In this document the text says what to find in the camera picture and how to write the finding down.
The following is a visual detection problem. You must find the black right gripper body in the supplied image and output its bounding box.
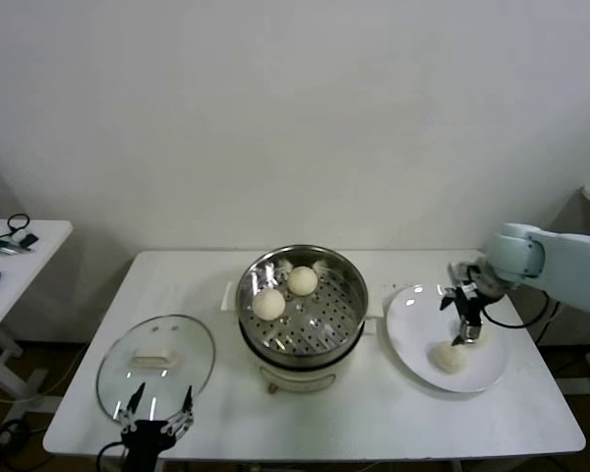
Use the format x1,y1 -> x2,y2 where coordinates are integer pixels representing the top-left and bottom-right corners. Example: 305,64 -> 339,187
452,287 -> 484,325

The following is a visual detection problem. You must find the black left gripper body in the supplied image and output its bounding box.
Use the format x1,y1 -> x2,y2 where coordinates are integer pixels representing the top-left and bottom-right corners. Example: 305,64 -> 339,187
121,420 -> 176,472

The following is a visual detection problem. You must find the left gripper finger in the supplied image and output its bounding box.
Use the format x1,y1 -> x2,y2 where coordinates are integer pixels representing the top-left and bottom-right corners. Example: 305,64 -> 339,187
160,385 -> 196,437
116,382 -> 148,429

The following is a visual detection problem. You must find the glass lid with cream handle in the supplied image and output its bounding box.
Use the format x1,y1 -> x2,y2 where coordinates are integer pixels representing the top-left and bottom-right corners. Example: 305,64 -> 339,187
95,314 -> 216,425

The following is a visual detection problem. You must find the stainless steel steamer basket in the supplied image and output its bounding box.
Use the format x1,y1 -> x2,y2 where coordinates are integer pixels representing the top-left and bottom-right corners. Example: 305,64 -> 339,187
234,244 -> 370,368

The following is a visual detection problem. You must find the white round plate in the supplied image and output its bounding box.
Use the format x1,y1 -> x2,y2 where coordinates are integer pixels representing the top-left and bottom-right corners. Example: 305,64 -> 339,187
384,282 -> 510,393

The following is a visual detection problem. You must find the cream electric cooker base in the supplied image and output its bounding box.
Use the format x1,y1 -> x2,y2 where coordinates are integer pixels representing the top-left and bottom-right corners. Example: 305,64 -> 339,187
219,282 -> 383,394

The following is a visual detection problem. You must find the white side table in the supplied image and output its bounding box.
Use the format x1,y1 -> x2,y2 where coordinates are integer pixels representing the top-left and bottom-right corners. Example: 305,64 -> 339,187
0,219 -> 74,419

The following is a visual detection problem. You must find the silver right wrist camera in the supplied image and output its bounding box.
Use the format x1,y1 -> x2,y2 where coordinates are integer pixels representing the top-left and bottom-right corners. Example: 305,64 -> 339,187
446,260 -> 493,296

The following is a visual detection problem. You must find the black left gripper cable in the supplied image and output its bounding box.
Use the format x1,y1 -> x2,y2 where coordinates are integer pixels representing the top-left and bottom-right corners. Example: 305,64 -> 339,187
96,441 -> 129,472

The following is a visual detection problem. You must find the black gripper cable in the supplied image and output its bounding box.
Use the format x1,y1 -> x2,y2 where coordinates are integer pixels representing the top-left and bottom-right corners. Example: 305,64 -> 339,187
96,441 -> 129,472
481,289 -> 552,329

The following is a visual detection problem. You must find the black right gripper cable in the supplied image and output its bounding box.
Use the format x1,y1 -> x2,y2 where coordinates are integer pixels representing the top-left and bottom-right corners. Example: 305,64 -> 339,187
481,289 -> 552,329

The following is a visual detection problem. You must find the black power adapter cable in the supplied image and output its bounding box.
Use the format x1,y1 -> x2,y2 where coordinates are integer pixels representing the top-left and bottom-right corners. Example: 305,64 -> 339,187
535,294 -> 590,348

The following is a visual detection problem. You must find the black floor cable bundle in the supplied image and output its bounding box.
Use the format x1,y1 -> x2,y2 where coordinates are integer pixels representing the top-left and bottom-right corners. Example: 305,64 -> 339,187
0,417 -> 45,472

